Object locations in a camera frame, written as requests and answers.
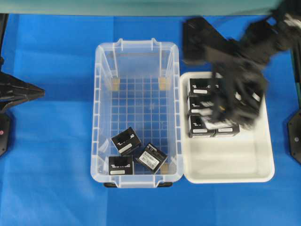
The clear plastic storage case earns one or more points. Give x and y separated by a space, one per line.
136 84

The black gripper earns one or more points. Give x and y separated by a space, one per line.
14 91

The blue table mat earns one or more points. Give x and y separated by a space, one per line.
45 175

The white plastic tray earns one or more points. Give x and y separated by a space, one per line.
244 158

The black robot arm opposite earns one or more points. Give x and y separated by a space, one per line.
237 65

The black box in case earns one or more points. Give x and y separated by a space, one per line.
152 158
126 142
121 165

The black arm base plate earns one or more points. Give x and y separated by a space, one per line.
294 135
4 132

